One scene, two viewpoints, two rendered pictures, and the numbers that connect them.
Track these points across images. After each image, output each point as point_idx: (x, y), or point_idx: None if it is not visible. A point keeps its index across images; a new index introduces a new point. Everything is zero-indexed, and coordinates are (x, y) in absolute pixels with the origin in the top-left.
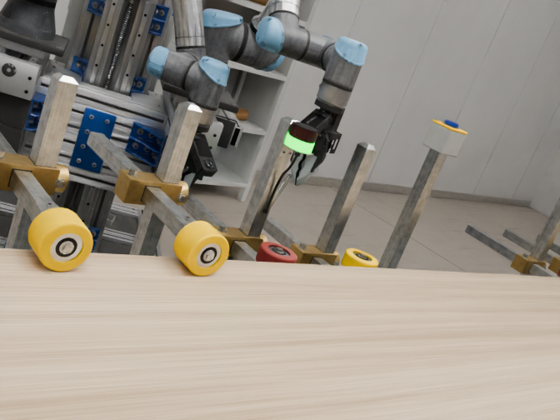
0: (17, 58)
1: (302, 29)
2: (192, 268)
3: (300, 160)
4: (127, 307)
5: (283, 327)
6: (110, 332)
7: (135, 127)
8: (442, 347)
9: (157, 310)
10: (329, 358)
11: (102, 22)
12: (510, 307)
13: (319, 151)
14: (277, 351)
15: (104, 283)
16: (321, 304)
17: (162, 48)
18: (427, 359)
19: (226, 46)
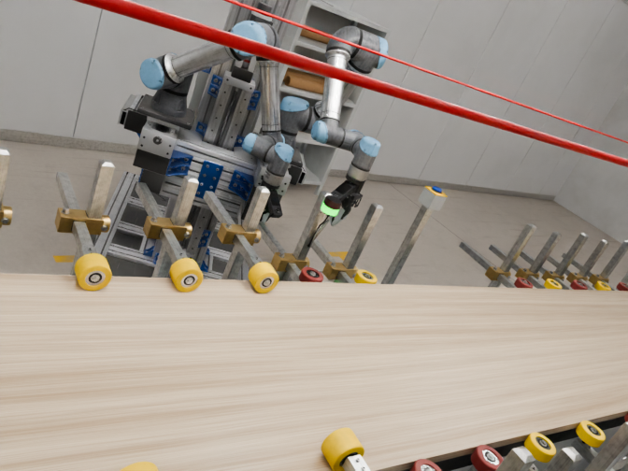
0: (163, 133)
1: (340, 129)
2: (257, 289)
3: None
4: (219, 314)
5: (304, 327)
6: (209, 330)
7: (235, 174)
8: (399, 340)
9: (235, 316)
10: (326, 347)
11: (217, 103)
12: (460, 312)
13: (347, 206)
14: (297, 341)
15: (208, 299)
16: (331, 311)
17: (251, 135)
18: (387, 348)
19: (296, 123)
